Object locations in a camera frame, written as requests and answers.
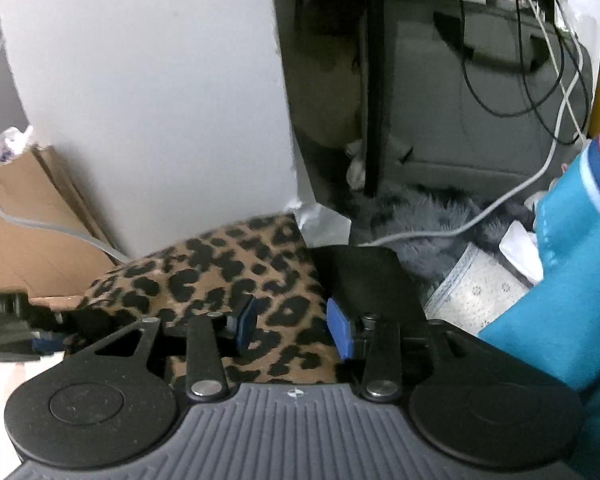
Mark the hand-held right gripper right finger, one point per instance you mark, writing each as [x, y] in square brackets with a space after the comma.
[341, 330]

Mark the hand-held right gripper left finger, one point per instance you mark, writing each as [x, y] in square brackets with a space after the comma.
[246, 322]

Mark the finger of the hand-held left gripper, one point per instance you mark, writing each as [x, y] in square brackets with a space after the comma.
[47, 345]

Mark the leopard print garment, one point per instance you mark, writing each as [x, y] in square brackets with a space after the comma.
[205, 270]

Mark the black folded cloth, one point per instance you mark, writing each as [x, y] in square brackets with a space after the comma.
[365, 275]

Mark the large cardboard box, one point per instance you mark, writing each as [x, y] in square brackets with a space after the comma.
[25, 220]

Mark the white patterned cloth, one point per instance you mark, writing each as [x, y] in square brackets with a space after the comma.
[475, 295]

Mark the grey fluffy rug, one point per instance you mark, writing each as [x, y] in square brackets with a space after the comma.
[430, 215]

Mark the white sock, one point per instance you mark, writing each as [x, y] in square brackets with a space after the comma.
[357, 167]

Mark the purple packet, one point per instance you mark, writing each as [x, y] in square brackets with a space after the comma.
[0, 147]

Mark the white tissue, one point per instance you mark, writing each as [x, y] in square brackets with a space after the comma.
[522, 250]

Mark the teal printed garment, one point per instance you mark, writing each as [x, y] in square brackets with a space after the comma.
[555, 285]

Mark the black pole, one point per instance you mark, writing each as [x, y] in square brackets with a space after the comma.
[375, 75]

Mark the grey plastic bin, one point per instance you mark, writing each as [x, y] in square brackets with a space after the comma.
[480, 100]

